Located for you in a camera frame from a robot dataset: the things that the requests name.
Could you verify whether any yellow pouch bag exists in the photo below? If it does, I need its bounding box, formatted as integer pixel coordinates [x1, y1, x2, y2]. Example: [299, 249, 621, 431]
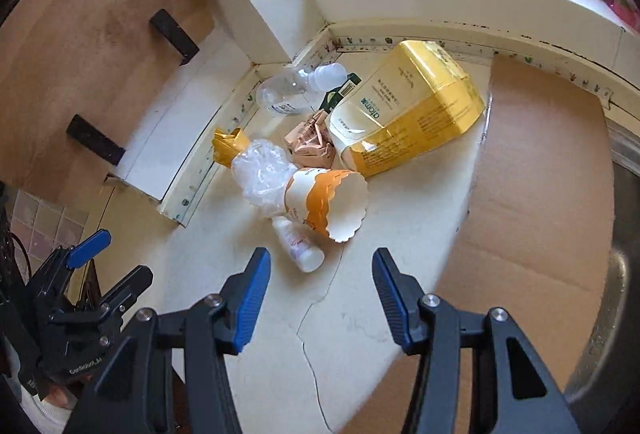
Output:
[325, 40, 487, 179]

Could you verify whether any brown cardboard sheet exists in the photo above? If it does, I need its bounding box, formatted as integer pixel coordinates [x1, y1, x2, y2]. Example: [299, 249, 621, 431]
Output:
[345, 54, 616, 434]

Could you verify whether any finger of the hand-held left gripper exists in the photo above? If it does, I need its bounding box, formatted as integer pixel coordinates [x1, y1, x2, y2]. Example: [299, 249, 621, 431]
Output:
[95, 265, 154, 315]
[30, 229, 111, 296]

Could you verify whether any wooden cutting board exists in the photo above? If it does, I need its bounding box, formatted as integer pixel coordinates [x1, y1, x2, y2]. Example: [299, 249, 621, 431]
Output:
[0, 0, 216, 225]

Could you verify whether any dark green box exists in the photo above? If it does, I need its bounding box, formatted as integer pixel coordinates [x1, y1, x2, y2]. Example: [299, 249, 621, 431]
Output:
[317, 73, 362, 115]

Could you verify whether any pink wrapper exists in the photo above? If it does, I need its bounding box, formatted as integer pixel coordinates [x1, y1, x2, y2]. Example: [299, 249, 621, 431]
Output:
[284, 110, 337, 171]

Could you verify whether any small white bottle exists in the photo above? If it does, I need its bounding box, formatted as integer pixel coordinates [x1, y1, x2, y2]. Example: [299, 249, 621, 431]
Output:
[271, 214, 326, 274]

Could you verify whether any steel sink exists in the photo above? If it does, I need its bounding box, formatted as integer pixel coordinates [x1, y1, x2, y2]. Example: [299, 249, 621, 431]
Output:
[565, 119, 640, 415]

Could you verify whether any yellow wrapper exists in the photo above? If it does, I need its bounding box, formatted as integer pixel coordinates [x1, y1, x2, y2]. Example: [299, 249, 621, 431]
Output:
[211, 128, 251, 165]

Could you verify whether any white cutting board stand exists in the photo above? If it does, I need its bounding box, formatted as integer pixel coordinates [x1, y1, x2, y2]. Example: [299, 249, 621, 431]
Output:
[102, 36, 261, 229]

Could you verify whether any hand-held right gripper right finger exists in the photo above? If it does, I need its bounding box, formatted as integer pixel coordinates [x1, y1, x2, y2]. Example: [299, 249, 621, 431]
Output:
[371, 247, 573, 434]

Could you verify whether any orange and white paper cup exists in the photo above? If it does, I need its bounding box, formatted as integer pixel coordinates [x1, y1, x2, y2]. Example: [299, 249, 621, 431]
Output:
[284, 166, 370, 245]

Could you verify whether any black metal bracket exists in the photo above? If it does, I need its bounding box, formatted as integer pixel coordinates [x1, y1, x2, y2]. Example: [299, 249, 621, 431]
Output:
[66, 114, 126, 167]
[149, 9, 200, 66]

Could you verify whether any clear plastic bag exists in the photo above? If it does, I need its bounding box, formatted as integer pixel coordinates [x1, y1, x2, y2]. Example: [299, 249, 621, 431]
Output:
[231, 139, 298, 217]

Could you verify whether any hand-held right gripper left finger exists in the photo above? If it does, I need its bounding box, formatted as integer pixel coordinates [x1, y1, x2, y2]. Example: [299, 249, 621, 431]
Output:
[75, 246, 272, 434]

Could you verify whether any clear plastic bottle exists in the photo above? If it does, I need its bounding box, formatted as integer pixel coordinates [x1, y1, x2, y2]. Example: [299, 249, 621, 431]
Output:
[256, 63, 348, 116]

